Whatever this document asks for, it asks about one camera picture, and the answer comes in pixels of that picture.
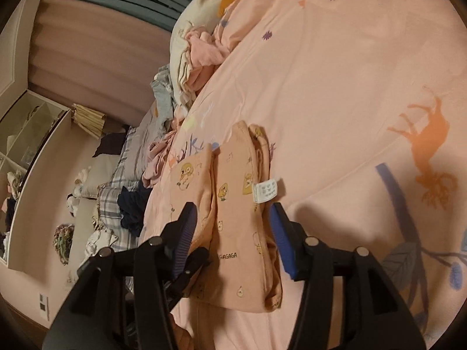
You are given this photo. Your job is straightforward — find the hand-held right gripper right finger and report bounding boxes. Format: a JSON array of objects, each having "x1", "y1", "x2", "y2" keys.
[{"x1": 269, "y1": 203, "x2": 426, "y2": 350}]

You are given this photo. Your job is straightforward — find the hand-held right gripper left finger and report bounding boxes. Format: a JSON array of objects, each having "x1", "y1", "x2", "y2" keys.
[{"x1": 42, "y1": 202, "x2": 211, "y2": 350}]

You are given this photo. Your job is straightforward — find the orange cartoon print garment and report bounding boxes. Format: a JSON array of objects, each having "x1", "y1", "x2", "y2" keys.
[{"x1": 170, "y1": 120, "x2": 285, "y2": 314}]

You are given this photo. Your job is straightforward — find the navy garment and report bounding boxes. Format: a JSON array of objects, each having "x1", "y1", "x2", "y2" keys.
[{"x1": 117, "y1": 182, "x2": 150, "y2": 237}]

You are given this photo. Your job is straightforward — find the small pink garment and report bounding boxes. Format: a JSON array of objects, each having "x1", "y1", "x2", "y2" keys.
[{"x1": 142, "y1": 131, "x2": 183, "y2": 188}]

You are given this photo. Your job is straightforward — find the plaid grey bed sheet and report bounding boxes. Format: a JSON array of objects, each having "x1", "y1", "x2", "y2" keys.
[{"x1": 97, "y1": 135, "x2": 147, "y2": 252}]

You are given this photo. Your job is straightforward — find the white printed cloth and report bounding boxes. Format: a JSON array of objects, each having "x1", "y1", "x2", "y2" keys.
[{"x1": 86, "y1": 228, "x2": 119, "y2": 258}]

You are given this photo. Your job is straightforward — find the beige pillow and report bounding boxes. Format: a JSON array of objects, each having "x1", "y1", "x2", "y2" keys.
[{"x1": 67, "y1": 153, "x2": 125, "y2": 263}]

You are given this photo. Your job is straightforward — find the grey pillow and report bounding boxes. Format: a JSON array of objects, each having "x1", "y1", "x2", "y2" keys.
[{"x1": 124, "y1": 106, "x2": 172, "y2": 161}]

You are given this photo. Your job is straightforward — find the small white plush toy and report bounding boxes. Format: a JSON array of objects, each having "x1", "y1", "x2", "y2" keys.
[{"x1": 67, "y1": 168, "x2": 92, "y2": 214}]

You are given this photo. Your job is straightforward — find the floral cushion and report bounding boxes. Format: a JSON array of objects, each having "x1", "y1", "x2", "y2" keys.
[{"x1": 54, "y1": 224, "x2": 75, "y2": 261}]

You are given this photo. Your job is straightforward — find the black cloth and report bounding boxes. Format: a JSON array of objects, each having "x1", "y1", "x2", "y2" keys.
[{"x1": 93, "y1": 126, "x2": 130, "y2": 157}]

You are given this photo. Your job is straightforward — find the grey garment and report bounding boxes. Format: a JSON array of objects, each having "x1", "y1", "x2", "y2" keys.
[{"x1": 151, "y1": 64, "x2": 183, "y2": 121}]

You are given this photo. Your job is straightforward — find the pink animal print blanket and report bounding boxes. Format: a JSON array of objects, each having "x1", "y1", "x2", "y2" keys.
[{"x1": 142, "y1": 0, "x2": 467, "y2": 350}]

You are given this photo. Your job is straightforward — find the cream cloth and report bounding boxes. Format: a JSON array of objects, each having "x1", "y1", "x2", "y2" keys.
[{"x1": 170, "y1": 22, "x2": 205, "y2": 108}]

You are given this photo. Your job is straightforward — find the pink fleece garment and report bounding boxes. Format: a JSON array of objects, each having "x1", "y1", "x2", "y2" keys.
[{"x1": 184, "y1": 31, "x2": 229, "y2": 93}]

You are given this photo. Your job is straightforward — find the white shelf cabinet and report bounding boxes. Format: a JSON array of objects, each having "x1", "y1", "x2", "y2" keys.
[{"x1": 0, "y1": 89, "x2": 72, "y2": 267}]

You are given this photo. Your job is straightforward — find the pink curtain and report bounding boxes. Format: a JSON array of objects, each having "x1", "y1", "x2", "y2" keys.
[{"x1": 27, "y1": 0, "x2": 172, "y2": 128}]

